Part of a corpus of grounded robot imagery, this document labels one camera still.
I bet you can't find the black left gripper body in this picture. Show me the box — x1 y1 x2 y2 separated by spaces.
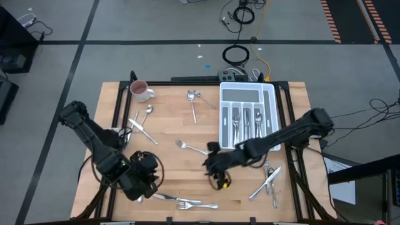
118 151 159 201

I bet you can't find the black orange-striped floor mat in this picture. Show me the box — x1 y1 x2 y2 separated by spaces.
319 0 393 45

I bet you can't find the black box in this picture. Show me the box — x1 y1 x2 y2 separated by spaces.
0 77 19 126

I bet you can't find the black cable bundle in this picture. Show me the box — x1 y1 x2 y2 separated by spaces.
324 97 400 149

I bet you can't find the yellow floor cable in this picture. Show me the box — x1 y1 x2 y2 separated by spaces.
249 0 273 81

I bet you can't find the large black cable coil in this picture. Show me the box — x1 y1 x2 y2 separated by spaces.
222 44 251 67

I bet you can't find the white cutlery tray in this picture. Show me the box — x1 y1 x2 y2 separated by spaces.
218 81 281 152

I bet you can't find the grey device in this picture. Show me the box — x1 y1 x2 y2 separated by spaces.
0 52 27 71

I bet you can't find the white mug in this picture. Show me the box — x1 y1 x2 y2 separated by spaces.
129 79 156 103

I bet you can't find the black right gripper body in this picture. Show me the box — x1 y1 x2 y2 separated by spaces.
202 142 251 190

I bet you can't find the small black cable coil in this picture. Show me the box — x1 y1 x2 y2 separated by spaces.
232 5 256 25

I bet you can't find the black floor cable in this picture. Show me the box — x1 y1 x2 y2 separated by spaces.
24 19 54 41

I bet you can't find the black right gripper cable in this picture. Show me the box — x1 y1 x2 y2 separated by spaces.
208 170 234 191

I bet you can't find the silver spoon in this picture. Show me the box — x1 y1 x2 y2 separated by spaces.
257 111 264 138
267 167 279 209
186 90 198 124
139 104 154 126
254 111 261 138

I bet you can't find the white paper sheet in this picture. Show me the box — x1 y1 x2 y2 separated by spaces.
322 155 357 206

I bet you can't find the dark monitor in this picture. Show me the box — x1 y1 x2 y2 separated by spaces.
392 168 400 207

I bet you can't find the long black bar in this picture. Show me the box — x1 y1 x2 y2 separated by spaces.
171 76 219 83

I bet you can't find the white floor cable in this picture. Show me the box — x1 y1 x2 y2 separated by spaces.
16 12 37 28

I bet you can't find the black aluminium table frame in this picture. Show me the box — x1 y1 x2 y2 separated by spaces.
72 70 338 225

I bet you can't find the black cabinet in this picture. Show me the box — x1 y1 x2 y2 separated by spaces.
0 6 39 74

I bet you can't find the black desk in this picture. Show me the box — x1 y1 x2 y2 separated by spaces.
327 153 400 225

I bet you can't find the grey power strip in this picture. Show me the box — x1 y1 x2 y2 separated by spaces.
217 70 238 83

